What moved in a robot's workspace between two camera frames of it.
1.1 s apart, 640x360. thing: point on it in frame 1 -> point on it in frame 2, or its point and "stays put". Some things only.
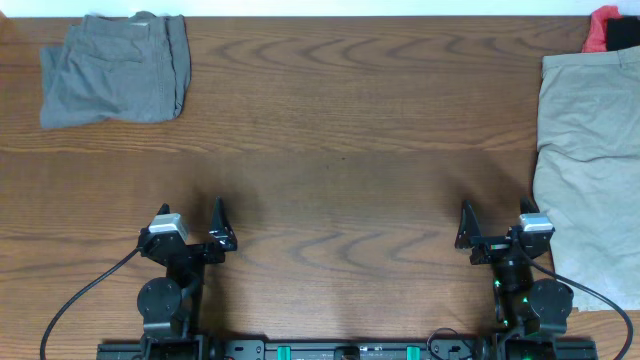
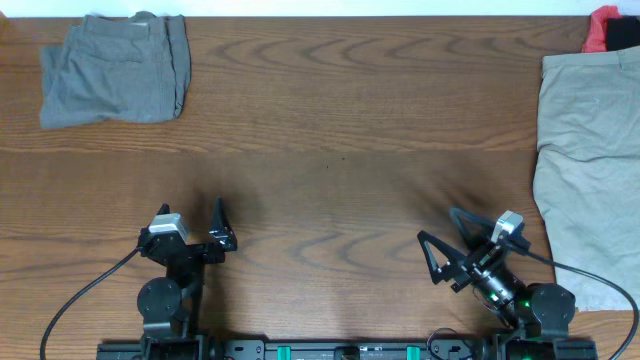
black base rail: [499, 349] stays put
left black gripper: [223, 236] stays put
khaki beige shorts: [587, 174] stays put
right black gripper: [469, 236] -> [457, 261]
